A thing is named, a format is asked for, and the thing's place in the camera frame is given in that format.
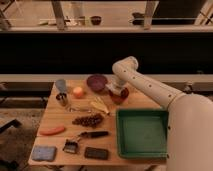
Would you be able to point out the light grey towel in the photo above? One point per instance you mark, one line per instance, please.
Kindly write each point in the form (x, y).
(114, 89)

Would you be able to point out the red bowl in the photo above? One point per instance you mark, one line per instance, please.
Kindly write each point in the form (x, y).
(119, 99)

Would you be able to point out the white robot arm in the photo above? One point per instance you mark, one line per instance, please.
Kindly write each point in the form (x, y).
(190, 121)

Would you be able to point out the purple bowl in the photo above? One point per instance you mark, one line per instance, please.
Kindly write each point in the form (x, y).
(97, 82)

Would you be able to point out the dark bowl in background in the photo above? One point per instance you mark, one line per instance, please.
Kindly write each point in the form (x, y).
(96, 20)

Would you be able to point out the yellow banana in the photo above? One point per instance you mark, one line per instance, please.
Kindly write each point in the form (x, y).
(100, 105)

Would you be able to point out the orange peach fruit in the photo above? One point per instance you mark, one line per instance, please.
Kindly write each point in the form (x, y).
(78, 92)

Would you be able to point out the bunch of dark grapes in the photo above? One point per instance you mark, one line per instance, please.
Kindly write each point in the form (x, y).
(88, 121)

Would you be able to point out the metal spoon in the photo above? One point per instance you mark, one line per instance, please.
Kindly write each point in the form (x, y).
(71, 109)

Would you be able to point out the grey blue cup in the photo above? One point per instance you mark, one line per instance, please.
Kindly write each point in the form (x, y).
(61, 85)

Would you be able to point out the small metal cup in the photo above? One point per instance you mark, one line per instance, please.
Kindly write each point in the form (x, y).
(62, 99)

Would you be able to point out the green plastic tray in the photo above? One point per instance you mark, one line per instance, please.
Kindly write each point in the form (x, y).
(141, 133)

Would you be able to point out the dark rectangular sponge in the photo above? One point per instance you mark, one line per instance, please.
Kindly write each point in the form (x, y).
(96, 153)

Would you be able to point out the small black brush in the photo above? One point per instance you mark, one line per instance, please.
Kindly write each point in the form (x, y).
(70, 147)

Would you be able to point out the orange carrot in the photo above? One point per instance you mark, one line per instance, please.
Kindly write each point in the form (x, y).
(52, 131)

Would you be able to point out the blue grey sponge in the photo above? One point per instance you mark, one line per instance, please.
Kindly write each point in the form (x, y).
(44, 153)

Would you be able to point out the black handled brush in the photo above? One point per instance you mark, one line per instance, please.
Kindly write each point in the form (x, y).
(93, 134)

